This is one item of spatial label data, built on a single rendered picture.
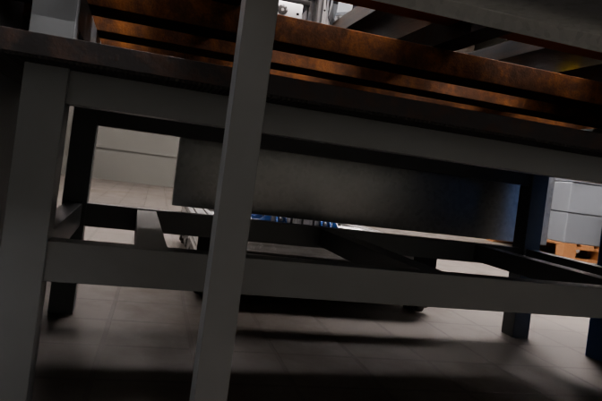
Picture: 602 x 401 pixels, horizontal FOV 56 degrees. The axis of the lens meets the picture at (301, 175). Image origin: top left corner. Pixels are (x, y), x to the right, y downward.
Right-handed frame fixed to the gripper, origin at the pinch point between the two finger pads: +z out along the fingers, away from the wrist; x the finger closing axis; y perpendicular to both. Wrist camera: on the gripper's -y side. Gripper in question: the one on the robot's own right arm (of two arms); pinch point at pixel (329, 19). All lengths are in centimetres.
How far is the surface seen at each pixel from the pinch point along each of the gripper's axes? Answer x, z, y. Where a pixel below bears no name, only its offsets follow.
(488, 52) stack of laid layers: -10.2, 2.5, 44.9
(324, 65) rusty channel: -27.1, 18.6, -7.8
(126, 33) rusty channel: -27, 20, -51
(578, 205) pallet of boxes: 253, 38, 321
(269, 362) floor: -26, 88, -11
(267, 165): 16.3, 42.5, -8.3
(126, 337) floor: -12, 88, -43
